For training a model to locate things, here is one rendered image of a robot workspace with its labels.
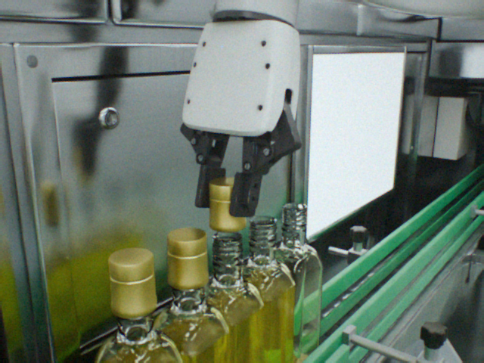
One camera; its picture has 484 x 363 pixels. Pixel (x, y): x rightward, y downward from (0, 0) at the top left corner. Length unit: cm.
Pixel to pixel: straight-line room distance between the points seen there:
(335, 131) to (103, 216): 50
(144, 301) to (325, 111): 55
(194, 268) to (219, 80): 16
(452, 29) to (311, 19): 66
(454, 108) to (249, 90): 116
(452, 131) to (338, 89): 71
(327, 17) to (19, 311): 62
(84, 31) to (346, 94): 53
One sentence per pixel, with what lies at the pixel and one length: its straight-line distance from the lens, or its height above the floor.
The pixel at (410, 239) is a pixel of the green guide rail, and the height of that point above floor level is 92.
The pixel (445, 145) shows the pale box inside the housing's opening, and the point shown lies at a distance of 155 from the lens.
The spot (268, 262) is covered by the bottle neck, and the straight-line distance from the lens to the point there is 52.
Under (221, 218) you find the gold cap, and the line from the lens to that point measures 45.
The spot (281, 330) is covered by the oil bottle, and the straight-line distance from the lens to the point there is 55.
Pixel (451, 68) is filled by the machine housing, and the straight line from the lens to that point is 141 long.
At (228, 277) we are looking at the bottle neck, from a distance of 47.
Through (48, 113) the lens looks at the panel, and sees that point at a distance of 46.
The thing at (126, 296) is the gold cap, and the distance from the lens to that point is 38.
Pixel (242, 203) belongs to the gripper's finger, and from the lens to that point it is 43.
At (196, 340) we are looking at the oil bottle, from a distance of 43.
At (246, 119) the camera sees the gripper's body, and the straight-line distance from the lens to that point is 41.
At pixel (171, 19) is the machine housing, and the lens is 57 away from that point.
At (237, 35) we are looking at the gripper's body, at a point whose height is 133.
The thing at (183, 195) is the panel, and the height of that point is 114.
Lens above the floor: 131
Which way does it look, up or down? 16 degrees down
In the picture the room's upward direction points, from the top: straight up
